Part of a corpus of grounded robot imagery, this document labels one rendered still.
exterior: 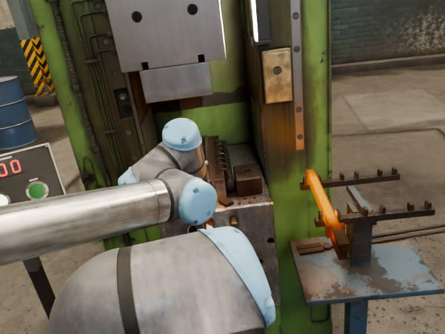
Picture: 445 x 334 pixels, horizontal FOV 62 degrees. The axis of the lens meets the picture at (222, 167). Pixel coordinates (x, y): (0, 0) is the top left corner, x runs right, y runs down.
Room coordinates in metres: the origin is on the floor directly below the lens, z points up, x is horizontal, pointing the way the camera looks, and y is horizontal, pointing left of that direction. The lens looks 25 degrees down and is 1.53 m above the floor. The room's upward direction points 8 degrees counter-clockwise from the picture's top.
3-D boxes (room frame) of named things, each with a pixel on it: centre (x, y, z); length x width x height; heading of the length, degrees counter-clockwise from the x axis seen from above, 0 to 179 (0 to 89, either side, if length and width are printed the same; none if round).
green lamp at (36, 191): (0.96, 0.53, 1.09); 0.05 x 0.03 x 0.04; 90
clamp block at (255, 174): (1.13, -0.08, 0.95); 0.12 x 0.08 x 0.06; 0
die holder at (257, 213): (1.29, 0.04, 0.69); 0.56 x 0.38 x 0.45; 0
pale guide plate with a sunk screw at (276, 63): (1.20, -0.22, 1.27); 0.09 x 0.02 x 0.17; 90
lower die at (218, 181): (1.28, 0.10, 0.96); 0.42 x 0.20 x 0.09; 0
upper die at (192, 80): (1.28, 0.10, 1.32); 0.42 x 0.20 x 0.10; 0
